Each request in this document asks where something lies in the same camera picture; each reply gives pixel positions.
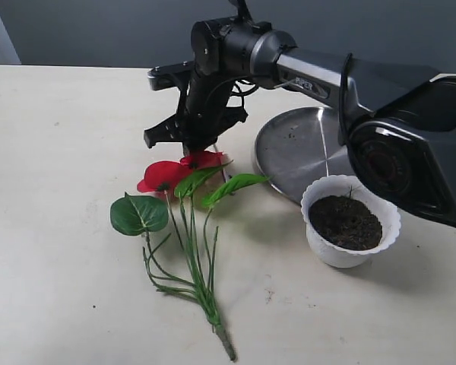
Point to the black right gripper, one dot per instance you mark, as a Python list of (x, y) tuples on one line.
[(206, 115)]

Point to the artificial red flower stem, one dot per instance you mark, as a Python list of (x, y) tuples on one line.
[(171, 203)]

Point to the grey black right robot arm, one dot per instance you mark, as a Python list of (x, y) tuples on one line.
[(397, 121)]

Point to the white plastic flower pot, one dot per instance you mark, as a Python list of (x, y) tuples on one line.
[(350, 186)]

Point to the dark soil in pot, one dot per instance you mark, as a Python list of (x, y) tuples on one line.
[(345, 222)]

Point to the round steel plate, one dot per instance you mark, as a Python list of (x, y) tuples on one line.
[(299, 146)]

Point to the black wrist camera on gripper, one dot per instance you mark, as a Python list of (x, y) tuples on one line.
[(167, 76)]

